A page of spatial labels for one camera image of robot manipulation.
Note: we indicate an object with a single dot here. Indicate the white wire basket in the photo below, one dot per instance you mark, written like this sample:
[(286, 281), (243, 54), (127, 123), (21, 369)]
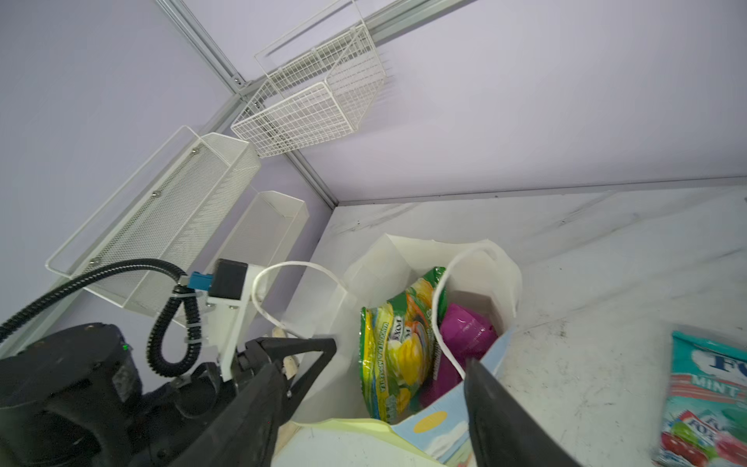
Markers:
[(309, 99)]

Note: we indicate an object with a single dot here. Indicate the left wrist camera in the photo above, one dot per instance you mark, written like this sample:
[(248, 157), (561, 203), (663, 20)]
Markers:
[(226, 310)]

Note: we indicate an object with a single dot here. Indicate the white mesh shelf lower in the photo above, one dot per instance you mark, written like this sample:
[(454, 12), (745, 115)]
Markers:
[(266, 232)]

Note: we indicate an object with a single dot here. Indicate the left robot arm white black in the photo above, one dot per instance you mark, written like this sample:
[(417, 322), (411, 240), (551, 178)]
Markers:
[(75, 398)]

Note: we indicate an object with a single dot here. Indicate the teal Fox's candy bag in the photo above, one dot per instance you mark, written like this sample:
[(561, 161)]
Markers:
[(704, 419)]

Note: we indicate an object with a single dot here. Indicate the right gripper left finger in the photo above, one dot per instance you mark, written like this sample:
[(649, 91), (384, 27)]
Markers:
[(245, 433)]

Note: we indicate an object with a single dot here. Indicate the green snack bag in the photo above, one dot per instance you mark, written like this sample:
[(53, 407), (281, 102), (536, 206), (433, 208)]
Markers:
[(397, 347)]

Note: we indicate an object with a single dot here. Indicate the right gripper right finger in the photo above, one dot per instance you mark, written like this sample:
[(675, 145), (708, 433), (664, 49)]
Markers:
[(501, 432)]

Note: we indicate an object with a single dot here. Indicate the white mesh shelf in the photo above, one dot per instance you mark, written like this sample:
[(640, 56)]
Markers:
[(169, 209), (266, 232)]

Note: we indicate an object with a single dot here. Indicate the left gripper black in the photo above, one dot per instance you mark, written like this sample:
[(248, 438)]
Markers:
[(181, 414)]

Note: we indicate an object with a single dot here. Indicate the white mesh shelf upper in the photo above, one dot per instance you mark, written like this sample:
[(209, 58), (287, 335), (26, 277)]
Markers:
[(169, 209)]

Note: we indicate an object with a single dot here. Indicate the purple grape candy bag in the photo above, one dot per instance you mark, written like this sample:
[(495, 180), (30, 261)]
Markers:
[(468, 335)]

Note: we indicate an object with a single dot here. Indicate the white paper gift bag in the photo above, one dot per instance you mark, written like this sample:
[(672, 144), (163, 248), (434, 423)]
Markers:
[(479, 276)]

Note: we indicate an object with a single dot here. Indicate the aluminium frame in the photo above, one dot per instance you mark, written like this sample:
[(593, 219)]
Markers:
[(479, 97)]

